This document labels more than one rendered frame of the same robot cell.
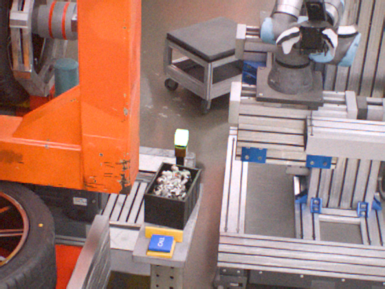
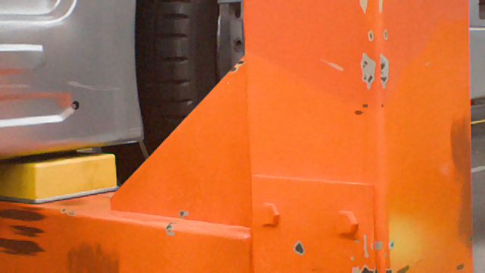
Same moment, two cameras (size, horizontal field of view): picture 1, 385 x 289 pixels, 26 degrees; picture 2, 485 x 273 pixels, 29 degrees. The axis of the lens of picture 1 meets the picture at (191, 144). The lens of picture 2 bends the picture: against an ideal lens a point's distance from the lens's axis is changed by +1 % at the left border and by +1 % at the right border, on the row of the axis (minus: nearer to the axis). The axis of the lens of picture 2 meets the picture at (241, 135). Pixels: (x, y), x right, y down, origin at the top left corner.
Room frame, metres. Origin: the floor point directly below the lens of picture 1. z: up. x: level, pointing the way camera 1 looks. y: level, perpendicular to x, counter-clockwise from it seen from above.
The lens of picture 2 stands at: (1.47, -0.17, 0.86)
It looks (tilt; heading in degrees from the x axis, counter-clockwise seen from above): 5 degrees down; 35
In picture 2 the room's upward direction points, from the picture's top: 2 degrees counter-clockwise
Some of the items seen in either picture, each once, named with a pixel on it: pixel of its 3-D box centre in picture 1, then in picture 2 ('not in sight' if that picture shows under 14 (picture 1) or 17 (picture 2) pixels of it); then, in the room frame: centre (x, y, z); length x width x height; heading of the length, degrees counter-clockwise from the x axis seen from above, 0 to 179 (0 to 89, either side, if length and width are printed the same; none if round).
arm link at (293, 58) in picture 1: (297, 38); not in sight; (2.49, -0.33, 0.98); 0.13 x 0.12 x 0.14; 72
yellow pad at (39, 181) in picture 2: not in sight; (47, 175); (2.36, 0.77, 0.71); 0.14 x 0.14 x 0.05; 83
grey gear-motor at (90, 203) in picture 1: (51, 199); not in sight; (2.53, 0.52, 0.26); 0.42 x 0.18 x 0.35; 83
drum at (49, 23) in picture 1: (62, 20); not in sight; (2.84, 0.51, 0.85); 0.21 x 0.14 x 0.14; 83
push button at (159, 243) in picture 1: (161, 244); not in sight; (2.03, 0.08, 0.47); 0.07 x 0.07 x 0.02; 83
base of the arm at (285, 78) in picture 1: (291, 70); not in sight; (2.49, -0.32, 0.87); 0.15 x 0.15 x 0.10
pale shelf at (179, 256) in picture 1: (170, 220); not in sight; (2.20, 0.06, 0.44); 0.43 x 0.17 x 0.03; 173
